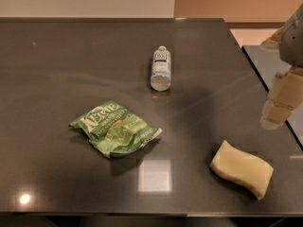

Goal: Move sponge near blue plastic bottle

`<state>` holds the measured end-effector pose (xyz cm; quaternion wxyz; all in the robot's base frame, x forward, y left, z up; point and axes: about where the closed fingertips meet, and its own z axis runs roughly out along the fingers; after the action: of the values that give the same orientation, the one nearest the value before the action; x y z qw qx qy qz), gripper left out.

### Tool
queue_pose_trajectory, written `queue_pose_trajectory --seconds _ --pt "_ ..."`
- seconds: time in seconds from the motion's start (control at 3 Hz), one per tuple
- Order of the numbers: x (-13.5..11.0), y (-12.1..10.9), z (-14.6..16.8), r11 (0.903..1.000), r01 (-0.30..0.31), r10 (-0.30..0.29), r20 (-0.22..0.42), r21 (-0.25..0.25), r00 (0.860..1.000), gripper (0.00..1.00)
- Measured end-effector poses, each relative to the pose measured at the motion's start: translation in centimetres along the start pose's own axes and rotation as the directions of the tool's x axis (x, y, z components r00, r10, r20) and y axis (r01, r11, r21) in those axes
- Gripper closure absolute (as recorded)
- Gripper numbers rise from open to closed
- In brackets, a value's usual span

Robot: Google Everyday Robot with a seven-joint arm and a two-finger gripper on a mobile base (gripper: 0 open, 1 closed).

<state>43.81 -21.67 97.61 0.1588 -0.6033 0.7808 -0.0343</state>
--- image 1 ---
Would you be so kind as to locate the green chip bag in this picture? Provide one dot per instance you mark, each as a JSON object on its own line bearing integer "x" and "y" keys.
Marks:
{"x": 115, "y": 131}

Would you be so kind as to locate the clear plastic water bottle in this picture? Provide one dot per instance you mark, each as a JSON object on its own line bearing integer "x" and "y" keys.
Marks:
{"x": 161, "y": 69}

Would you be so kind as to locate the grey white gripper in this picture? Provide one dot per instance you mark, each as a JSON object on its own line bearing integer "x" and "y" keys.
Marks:
{"x": 293, "y": 44}

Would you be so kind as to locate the yellow sponge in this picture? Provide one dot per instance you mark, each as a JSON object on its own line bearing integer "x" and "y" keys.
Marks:
{"x": 242, "y": 168}

